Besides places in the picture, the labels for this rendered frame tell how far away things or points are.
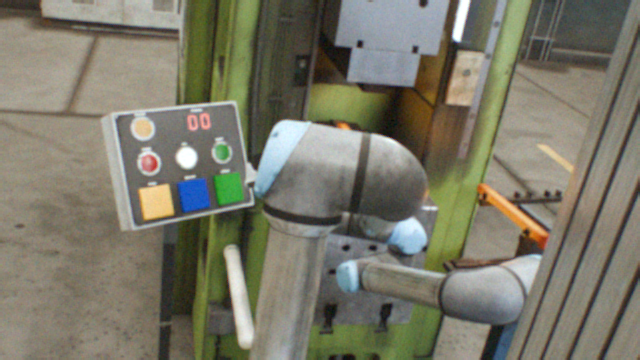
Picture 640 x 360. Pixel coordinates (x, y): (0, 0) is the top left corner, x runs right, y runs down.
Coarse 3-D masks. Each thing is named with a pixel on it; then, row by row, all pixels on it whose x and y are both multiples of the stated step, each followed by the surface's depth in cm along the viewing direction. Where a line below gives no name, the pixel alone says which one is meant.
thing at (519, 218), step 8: (480, 184) 197; (480, 192) 196; (488, 192) 192; (496, 200) 189; (504, 200) 189; (504, 208) 185; (512, 208) 184; (512, 216) 182; (520, 216) 180; (520, 224) 179; (528, 224) 177; (536, 232) 173; (544, 232) 174; (536, 240) 173; (544, 240) 170; (544, 248) 171
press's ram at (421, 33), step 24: (336, 0) 168; (360, 0) 164; (384, 0) 166; (408, 0) 167; (432, 0) 169; (336, 24) 168; (360, 24) 167; (384, 24) 169; (408, 24) 170; (432, 24) 172; (384, 48) 172; (408, 48) 173; (432, 48) 175
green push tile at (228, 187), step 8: (216, 176) 161; (224, 176) 162; (232, 176) 164; (216, 184) 161; (224, 184) 162; (232, 184) 164; (240, 184) 165; (216, 192) 161; (224, 192) 162; (232, 192) 163; (240, 192) 165; (224, 200) 162; (232, 200) 163; (240, 200) 165
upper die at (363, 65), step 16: (320, 32) 203; (320, 48) 202; (336, 48) 185; (352, 48) 170; (336, 64) 184; (352, 64) 172; (368, 64) 173; (384, 64) 174; (400, 64) 175; (416, 64) 176; (352, 80) 174; (368, 80) 175; (384, 80) 176; (400, 80) 177
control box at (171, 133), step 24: (120, 120) 148; (168, 120) 155; (192, 120) 159; (216, 120) 163; (120, 144) 148; (144, 144) 151; (168, 144) 155; (192, 144) 159; (216, 144) 162; (240, 144) 167; (120, 168) 148; (168, 168) 154; (192, 168) 158; (216, 168) 162; (240, 168) 166; (120, 192) 150; (120, 216) 153; (168, 216) 153; (192, 216) 157
